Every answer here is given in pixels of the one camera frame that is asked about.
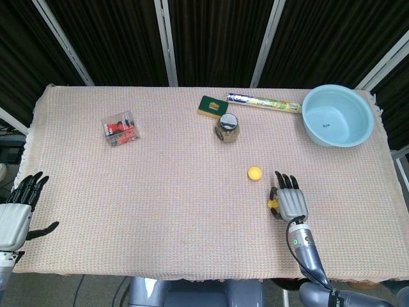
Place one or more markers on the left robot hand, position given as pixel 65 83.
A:
pixel 12 220

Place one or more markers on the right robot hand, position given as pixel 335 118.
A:
pixel 292 203

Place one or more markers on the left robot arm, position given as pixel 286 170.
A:
pixel 4 265

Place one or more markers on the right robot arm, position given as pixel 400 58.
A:
pixel 308 256

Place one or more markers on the light blue plastic bowl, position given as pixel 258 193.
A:
pixel 337 118

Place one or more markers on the glass jar with black lid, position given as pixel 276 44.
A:
pixel 227 128

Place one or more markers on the long cling wrap box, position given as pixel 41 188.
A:
pixel 262 101

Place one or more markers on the green and yellow sponge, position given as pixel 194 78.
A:
pixel 212 107

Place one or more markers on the beige woven tablecloth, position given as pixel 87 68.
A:
pixel 159 192

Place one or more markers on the grey robot torso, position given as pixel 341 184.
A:
pixel 191 292

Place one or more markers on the clear box with red items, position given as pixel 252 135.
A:
pixel 120 128

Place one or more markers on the black pleated curtain panel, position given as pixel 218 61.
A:
pixel 217 38
pixel 19 48
pixel 335 35
pixel 112 38

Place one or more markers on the white metal frame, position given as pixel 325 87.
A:
pixel 401 160

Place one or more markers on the white partition post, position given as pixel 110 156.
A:
pixel 62 41
pixel 383 60
pixel 166 41
pixel 266 44

